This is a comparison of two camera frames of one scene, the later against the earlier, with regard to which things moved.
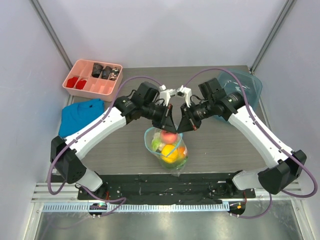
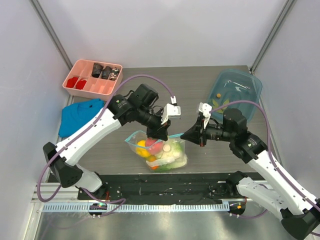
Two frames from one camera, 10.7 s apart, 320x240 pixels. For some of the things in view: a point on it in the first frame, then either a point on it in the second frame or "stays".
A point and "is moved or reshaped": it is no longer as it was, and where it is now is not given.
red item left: [71, 82] stays
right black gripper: [186, 117] to [200, 133]
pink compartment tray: [93, 80] stays
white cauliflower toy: [157, 135] is moved or reshaped
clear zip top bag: [169, 148] is moved or reshaped
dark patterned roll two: [106, 72] stays
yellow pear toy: [169, 153] to [141, 149]
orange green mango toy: [182, 152] to [152, 158]
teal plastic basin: [230, 83] stays
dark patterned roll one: [96, 70] stays
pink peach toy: [169, 138] to [155, 146]
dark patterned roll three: [114, 73] stays
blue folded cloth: [74, 115] stays
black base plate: [169, 188] stays
